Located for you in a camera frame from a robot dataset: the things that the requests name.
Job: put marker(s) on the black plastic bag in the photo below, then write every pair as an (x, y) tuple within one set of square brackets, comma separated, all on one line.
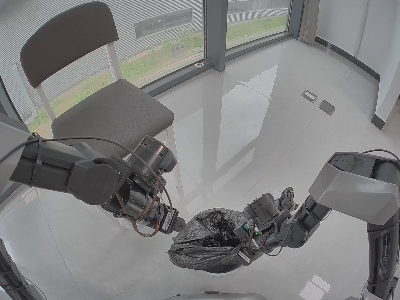
[(193, 248)]

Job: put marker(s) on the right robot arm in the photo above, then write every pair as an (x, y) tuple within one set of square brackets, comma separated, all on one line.
[(353, 192)]

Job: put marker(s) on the crumpled black plastic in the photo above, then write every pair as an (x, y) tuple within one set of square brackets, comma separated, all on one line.
[(288, 198)]

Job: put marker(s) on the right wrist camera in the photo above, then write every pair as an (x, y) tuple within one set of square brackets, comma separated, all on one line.
[(262, 209)]

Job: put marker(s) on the white trash bin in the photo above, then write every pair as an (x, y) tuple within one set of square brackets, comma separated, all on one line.
[(218, 272)]

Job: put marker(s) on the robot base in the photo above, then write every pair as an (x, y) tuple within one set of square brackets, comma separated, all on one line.
[(212, 296)]

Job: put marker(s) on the white curtain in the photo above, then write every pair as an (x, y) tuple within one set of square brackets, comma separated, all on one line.
[(309, 11)]

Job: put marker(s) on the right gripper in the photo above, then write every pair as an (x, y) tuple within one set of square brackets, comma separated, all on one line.
[(262, 245)]

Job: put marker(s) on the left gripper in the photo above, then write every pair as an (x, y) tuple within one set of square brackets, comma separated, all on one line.
[(140, 203)]

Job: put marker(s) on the brown padded white-framed chair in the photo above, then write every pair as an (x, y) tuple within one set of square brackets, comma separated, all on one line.
[(109, 111)]

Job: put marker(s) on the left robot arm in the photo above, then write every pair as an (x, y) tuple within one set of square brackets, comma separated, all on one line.
[(56, 167)]

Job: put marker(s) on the window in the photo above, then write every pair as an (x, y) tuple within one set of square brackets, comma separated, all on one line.
[(156, 17)]

